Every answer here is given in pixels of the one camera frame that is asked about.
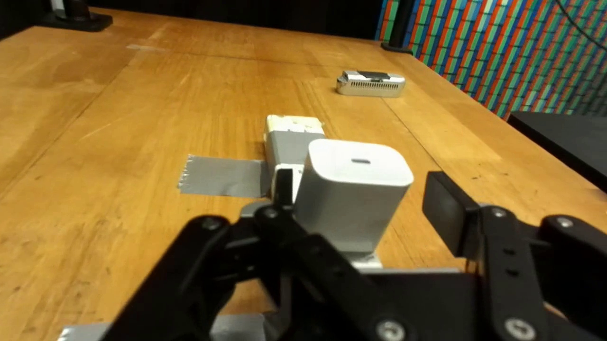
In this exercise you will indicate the silver metal device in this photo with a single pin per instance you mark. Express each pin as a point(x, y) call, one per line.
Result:
point(371, 84)

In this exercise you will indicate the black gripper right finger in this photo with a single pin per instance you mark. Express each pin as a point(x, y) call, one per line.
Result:
point(513, 272)

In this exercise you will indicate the white charger head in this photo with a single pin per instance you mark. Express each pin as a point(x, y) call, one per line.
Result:
point(354, 190)

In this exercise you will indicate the colourful patterned panel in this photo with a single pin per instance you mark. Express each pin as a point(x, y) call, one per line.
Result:
point(506, 50)

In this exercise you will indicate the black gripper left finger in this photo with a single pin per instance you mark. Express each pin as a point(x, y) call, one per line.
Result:
point(191, 272)

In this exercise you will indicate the black pole with base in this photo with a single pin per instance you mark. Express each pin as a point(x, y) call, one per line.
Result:
point(79, 16)

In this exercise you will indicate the black stand with boom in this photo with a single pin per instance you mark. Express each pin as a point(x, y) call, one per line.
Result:
point(399, 25)

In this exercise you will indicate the black curtain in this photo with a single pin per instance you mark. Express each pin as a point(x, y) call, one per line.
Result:
point(253, 12)

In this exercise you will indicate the white power strip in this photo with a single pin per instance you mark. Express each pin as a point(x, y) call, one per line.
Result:
point(291, 124)

